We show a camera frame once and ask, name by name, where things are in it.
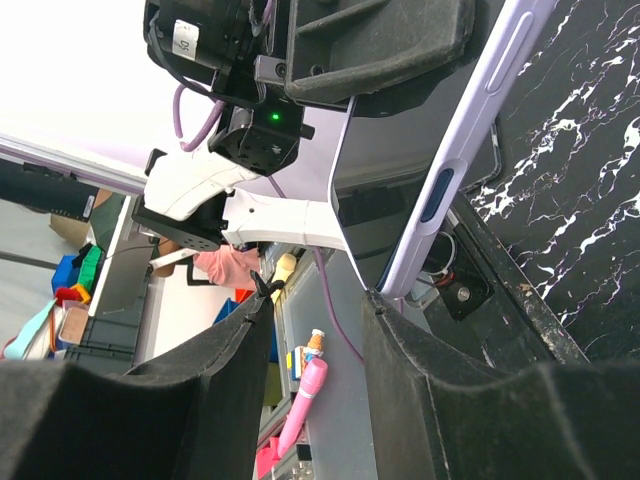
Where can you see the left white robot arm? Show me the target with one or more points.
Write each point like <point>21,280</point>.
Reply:
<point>262,63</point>

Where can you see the colourful toy bins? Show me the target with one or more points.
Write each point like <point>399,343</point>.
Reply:
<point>61,322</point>

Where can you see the pink toy on floor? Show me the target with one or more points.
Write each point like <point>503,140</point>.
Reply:
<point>308,369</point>

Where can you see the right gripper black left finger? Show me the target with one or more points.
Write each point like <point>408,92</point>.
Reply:
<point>191,413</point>

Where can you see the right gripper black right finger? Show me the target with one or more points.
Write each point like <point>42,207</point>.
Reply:
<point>437,413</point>

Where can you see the smartphone with black screen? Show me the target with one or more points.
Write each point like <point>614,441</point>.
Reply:
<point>394,176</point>

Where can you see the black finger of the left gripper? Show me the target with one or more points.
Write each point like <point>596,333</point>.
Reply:
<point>340,49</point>

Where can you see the grey phone at table edge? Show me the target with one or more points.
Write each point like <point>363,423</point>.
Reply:
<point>488,163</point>

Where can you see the lilac phone case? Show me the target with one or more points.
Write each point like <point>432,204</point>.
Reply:
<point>502,38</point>

